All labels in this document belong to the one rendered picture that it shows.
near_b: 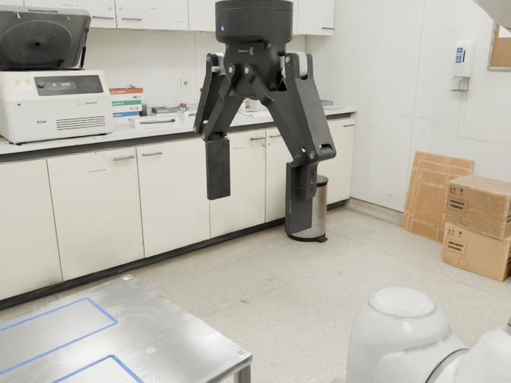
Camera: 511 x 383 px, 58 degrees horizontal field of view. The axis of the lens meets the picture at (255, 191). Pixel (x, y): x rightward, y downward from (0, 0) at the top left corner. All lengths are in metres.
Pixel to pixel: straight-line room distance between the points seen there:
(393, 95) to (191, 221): 1.89
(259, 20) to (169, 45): 3.21
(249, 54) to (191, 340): 0.63
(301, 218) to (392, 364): 0.38
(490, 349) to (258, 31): 0.51
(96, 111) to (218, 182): 2.23
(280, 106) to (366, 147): 3.64
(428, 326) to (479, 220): 2.42
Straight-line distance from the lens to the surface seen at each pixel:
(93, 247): 2.91
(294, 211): 0.43
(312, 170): 0.42
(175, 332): 0.97
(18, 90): 2.66
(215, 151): 0.53
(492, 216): 3.11
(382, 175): 4.00
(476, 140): 3.56
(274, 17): 0.44
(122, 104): 3.23
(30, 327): 1.07
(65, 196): 2.76
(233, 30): 0.44
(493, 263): 3.23
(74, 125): 2.71
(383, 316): 0.76
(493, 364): 0.70
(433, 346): 0.77
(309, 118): 0.40
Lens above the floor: 1.35
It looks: 17 degrees down
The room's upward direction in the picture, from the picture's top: straight up
